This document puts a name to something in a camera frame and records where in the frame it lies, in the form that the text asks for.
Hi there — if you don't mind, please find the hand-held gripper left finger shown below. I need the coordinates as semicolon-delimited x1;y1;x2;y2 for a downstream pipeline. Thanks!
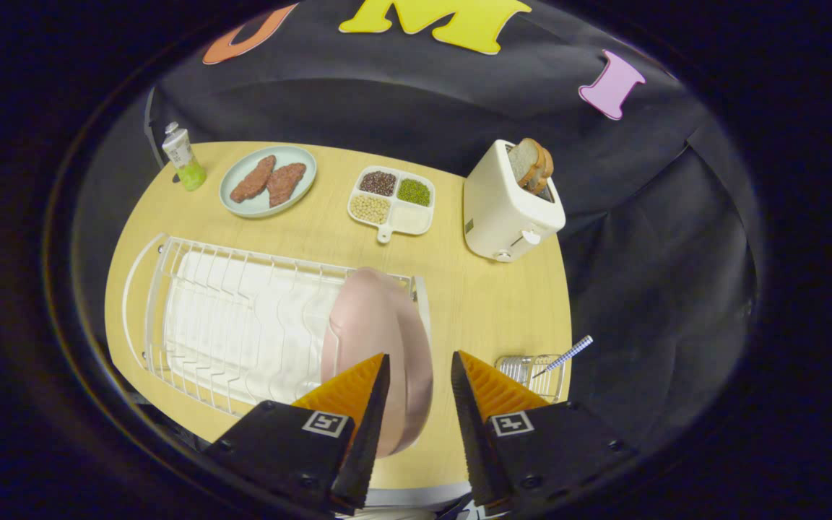
203;352;391;517

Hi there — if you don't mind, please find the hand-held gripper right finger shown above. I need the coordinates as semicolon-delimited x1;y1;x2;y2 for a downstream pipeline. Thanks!
450;350;637;515

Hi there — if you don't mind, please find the metal wire basket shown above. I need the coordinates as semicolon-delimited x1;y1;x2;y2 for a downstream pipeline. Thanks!
495;354;567;404

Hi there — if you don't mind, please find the pink plate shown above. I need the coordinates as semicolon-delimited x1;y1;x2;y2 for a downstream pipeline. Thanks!
321;267;434;457

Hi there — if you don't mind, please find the blue checkered handle spoon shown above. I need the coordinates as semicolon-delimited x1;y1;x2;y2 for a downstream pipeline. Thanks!
532;335;594;379

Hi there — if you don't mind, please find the white dish rack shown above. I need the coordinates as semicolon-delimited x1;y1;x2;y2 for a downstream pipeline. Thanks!
121;233;431;418

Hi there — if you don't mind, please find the light blue plate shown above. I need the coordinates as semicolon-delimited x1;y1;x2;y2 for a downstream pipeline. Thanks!
219;145;318;219

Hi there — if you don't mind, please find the white divided tray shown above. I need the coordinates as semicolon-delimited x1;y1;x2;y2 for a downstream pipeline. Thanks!
347;165;436;244

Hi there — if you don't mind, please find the pile of yellow beans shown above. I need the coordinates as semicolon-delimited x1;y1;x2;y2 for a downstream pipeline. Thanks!
350;194;391;225

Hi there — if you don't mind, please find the white toaster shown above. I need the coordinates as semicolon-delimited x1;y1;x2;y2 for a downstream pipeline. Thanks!
463;139;567;262

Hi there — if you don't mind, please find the black backdrop cloth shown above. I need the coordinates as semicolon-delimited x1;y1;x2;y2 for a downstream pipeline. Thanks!
73;0;760;463

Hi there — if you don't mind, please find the pile of green beans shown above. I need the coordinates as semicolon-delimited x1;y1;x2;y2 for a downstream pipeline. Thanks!
396;178;432;207

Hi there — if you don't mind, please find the pile of brown beans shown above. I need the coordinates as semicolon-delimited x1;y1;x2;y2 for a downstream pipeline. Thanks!
359;170;397;197

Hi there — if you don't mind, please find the brown meat patty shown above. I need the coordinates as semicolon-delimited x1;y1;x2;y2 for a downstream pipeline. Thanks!
266;162;308;208
230;155;277;204

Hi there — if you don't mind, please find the bread slice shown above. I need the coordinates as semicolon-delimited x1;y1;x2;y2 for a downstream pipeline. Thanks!
532;144;555;194
507;138;543;186

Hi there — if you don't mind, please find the green and white bottle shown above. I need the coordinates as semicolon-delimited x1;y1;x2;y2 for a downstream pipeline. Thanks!
162;122;208;192

